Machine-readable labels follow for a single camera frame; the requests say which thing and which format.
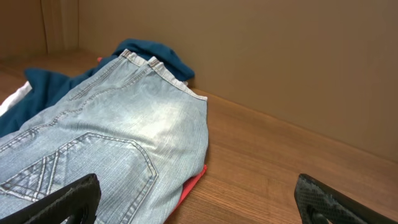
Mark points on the light blue denim shorts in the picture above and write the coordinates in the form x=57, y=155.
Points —
x=133, y=124

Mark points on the white garment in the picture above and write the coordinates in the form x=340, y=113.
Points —
x=16, y=97

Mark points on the dark blue shirt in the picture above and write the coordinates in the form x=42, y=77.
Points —
x=47, y=87

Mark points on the red garment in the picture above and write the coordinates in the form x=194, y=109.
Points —
x=189, y=185

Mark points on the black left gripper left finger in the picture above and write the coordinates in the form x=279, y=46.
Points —
x=75, y=203

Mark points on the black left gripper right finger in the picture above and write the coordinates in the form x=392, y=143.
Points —
x=318, y=203

